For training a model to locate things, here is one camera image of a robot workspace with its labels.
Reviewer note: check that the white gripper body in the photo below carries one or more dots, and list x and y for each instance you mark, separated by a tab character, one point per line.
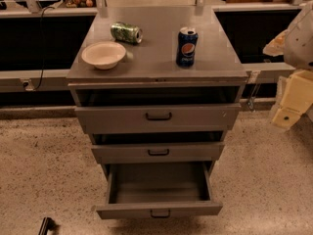
300	44

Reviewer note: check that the grey bottom drawer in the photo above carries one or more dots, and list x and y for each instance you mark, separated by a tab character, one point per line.
159	190

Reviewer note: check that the grey drawer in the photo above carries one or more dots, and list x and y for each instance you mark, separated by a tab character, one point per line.
159	190
154	119
157	152

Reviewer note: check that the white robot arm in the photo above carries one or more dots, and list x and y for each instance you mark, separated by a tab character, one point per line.
296	42

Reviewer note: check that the grey top drawer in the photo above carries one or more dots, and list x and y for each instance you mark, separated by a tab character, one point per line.
154	119

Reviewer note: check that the grey metal drawer cabinet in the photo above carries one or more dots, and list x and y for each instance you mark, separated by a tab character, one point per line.
149	76

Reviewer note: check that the grey middle drawer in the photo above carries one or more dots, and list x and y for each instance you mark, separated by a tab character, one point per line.
157	152

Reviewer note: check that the blue Pepsi can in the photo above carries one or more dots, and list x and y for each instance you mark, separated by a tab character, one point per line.
187	42

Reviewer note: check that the green soda can lying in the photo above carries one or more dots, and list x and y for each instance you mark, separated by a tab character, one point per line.
126	32

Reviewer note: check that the white paper bowl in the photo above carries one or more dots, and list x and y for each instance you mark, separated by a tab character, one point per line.
103	55

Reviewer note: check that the black object on floor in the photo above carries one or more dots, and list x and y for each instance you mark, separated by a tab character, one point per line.
47	225

